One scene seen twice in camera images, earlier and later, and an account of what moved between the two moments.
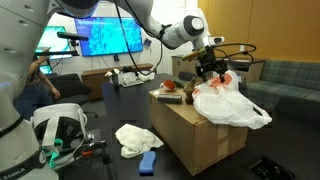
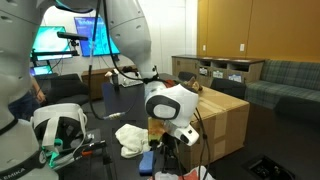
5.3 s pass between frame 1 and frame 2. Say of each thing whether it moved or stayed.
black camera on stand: stayed
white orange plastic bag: moved
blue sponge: stayed
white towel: stayed
